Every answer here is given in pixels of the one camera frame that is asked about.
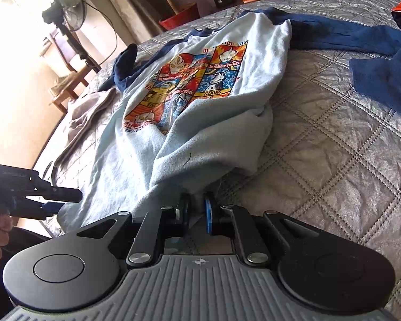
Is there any beige curtain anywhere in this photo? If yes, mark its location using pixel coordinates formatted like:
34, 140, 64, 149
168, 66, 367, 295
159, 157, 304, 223
97, 0, 174, 45

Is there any blue long-sleeve printed shirt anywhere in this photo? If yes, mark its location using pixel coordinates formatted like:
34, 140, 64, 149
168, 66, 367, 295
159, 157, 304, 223
58, 7, 401, 231

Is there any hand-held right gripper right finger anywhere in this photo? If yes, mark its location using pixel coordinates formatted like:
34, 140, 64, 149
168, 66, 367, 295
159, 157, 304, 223
202, 192, 325, 265

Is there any wooden chair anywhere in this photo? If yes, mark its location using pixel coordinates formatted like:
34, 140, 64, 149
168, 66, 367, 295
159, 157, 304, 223
40, 28, 91, 112

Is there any red plant pot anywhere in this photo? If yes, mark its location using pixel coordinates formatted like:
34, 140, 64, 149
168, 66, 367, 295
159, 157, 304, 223
159, 3, 200, 31

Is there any black fan cable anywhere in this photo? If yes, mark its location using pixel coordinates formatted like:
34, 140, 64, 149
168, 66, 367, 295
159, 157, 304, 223
85, 3, 118, 54

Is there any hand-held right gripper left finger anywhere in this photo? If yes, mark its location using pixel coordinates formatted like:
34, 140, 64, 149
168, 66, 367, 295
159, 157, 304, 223
77, 192, 191, 268

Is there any light grey garment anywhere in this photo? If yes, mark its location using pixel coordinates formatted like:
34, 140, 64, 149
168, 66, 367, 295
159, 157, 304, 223
53, 89, 121, 171

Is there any white sneaker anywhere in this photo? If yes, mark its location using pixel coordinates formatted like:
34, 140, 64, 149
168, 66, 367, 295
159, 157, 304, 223
50, 75, 76, 94

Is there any silver quilted bedspread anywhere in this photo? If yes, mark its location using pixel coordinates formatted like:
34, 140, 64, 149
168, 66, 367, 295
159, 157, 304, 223
33, 0, 401, 321

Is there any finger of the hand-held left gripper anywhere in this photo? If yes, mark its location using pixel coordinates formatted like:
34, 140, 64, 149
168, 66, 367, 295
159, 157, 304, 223
11, 201, 59, 220
37, 179, 83, 203

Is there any black standing fan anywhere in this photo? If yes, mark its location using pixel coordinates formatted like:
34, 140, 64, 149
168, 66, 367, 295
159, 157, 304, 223
42, 0, 101, 74

